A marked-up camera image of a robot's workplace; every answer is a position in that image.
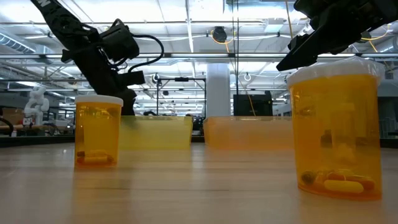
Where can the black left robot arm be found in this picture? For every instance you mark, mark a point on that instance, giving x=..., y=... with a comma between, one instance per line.
x=59, y=21

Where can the black stand frame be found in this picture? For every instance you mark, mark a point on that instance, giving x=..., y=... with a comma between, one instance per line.
x=182, y=79

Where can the white ball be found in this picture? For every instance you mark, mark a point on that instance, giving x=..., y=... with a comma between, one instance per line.
x=98, y=133

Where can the translucent yellow plastic bin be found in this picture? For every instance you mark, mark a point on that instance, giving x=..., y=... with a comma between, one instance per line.
x=161, y=133

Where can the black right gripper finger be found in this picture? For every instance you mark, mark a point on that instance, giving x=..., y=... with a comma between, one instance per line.
x=301, y=53

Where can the white round column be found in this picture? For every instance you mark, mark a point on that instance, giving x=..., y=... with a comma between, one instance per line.
x=218, y=90

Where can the black ceiling device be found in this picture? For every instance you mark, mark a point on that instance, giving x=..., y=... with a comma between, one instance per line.
x=219, y=34

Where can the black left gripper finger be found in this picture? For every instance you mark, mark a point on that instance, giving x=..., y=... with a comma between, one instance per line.
x=129, y=104

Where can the large amber pill bottle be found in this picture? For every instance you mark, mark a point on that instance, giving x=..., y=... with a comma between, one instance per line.
x=335, y=130

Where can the black aluminium table frame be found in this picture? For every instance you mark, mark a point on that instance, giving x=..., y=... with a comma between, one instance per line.
x=37, y=141

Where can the brown cardboard box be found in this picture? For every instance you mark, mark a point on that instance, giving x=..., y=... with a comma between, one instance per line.
x=14, y=116

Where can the translucent orange plastic bin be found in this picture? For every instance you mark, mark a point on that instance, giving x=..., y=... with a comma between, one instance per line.
x=248, y=133

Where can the white humanoid robot figure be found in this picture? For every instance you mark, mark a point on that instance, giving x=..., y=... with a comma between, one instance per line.
x=37, y=102

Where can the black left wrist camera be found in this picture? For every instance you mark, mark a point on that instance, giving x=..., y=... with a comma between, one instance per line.
x=121, y=42

